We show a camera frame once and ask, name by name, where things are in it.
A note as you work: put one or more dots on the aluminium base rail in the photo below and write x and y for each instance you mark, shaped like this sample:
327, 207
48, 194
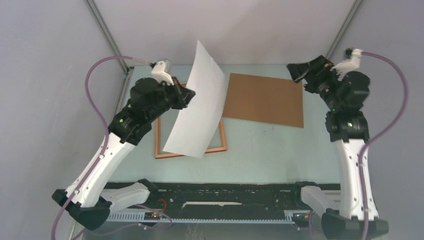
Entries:
298, 218

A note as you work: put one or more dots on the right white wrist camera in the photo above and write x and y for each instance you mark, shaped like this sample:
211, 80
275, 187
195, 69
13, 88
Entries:
351, 61

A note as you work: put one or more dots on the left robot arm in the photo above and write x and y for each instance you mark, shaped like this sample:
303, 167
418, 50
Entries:
87, 200

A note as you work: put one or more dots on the left corner aluminium post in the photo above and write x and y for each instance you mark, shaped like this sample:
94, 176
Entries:
103, 27

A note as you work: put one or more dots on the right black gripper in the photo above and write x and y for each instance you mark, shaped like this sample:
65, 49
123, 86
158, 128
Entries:
299, 71

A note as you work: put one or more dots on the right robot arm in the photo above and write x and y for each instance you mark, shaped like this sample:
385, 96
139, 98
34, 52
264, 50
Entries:
344, 90

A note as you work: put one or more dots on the sunset photo print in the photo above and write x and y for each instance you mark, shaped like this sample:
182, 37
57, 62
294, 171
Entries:
195, 125

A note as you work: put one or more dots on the right corner aluminium post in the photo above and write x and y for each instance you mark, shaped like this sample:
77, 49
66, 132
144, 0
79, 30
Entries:
351, 15

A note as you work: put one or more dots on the wooden picture frame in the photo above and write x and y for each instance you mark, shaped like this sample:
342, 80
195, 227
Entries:
162, 129

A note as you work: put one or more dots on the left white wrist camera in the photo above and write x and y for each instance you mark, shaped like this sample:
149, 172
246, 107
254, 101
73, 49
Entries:
160, 71

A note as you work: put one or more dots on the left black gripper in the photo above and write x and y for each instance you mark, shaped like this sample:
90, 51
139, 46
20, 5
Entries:
183, 95

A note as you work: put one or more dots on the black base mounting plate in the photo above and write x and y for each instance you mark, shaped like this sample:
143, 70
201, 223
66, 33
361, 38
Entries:
226, 201

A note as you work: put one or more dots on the corner aluminium post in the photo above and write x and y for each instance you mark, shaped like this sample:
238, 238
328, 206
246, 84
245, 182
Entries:
351, 15
103, 27

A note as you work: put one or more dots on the brown cardboard backing board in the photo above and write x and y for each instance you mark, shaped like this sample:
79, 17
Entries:
265, 100

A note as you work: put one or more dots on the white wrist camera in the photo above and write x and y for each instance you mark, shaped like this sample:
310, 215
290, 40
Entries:
351, 61
160, 71

